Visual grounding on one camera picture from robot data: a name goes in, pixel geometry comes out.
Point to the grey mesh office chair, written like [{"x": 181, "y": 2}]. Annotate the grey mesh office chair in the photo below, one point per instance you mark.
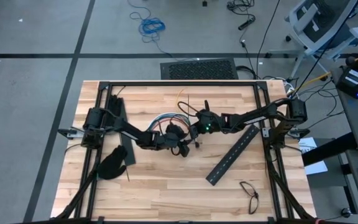
[{"x": 319, "y": 21}]

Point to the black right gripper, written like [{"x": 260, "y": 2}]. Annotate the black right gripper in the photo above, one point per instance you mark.
[{"x": 210, "y": 123}]

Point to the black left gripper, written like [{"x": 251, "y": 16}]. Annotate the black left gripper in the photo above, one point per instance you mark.
[{"x": 172, "y": 137}]

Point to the black caster wheel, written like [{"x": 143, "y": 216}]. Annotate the black caster wheel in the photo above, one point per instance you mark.
[{"x": 346, "y": 212}]

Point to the black work glove grey cuff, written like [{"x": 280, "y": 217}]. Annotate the black work glove grey cuff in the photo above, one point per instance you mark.
[
  {"x": 112, "y": 165},
  {"x": 114, "y": 105}
]

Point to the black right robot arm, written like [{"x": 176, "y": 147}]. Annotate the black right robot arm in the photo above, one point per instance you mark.
[{"x": 253, "y": 119}]

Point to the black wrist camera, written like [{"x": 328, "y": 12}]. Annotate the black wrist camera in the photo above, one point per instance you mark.
[
  {"x": 194, "y": 132},
  {"x": 184, "y": 151}
]

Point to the black duct cover strip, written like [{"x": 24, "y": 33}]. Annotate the black duct cover strip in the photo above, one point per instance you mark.
[{"x": 128, "y": 152}]

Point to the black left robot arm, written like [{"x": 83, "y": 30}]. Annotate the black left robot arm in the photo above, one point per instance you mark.
[{"x": 129, "y": 130}]

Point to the black box device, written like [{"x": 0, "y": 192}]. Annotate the black box device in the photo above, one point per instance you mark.
[{"x": 351, "y": 82}]

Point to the white paper sheet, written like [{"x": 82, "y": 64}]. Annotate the white paper sheet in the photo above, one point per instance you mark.
[{"x": 317, "y": 168}]

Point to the black stand beam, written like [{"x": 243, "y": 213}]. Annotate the black stand beam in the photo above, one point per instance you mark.
[{"x": 328, "y": 149}]

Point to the black aluminium table frame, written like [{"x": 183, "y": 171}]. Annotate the black aluminium table frame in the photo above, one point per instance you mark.
[{"x": 182, "y": 83}]

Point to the black eyeglasses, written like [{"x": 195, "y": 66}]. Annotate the black eyeglasses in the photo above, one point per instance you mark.
[{"x": 255, "y": 195}]

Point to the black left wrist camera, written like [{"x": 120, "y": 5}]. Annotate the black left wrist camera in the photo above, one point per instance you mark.
[{"x": 184, "y": 151}]

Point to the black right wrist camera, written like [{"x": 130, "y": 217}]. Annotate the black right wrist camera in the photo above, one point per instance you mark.
[{"x": 194, "y": 132}]

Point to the black perforated floor mat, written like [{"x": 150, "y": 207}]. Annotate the black perforated floor mat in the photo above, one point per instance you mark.
[{"x": 197, "y": 69}]

